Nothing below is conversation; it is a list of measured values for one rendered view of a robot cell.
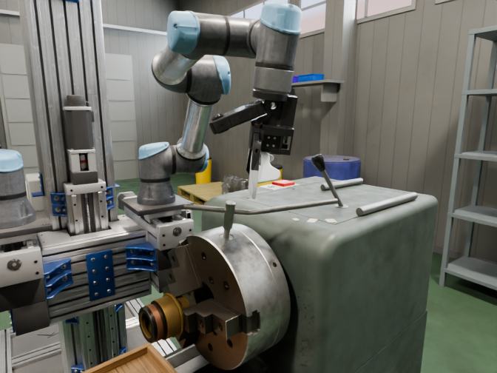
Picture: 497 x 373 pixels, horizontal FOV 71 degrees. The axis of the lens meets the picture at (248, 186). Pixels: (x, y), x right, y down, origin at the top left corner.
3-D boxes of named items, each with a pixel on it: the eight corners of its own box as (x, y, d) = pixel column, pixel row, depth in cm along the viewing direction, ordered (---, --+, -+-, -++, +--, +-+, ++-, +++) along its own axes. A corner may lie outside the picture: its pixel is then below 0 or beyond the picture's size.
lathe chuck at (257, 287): (195, 305, 103) (203, 207, 92) (268, 381, 81) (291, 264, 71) (168, 316, 97) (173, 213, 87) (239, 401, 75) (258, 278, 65)
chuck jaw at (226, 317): (222, 290, 80) (257, 308, 71) (223, 311, 81) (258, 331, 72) (180, 308, 73) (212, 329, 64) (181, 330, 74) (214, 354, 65)
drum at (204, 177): (191, 183, 764) (191, 157, 752) (207, 182, 786) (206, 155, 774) (200, 186, 735) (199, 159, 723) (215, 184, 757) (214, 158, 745)
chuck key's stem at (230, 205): (220, 250, 79) (225, 203, 75) (220, 245, 81) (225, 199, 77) (229, 251, 79) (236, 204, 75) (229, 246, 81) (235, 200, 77)
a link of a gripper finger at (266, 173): (280, 197, 65) (282, 151, 68) (248, 194, 65) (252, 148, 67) (277, 200, 68) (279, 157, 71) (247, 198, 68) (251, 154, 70)
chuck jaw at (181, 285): (205, 286, 86) (189, 241, 89) (215, 281, 82) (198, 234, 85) (165, 302, 78) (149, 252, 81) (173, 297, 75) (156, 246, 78)
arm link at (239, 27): (216, 16, 74) (234, 12, 65) (263, 21, 79) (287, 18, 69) (214, 55, 77) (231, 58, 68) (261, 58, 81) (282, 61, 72)
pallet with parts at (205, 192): (259, 203, 603) (260, 180, 595) (209, 212, 548) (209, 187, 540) (220, 189, 715) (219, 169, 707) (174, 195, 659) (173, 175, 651)
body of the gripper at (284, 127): (289, 159, 69) (299, 97, 65) (246, 154, 68) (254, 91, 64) (284, 149, 76) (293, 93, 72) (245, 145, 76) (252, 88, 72)
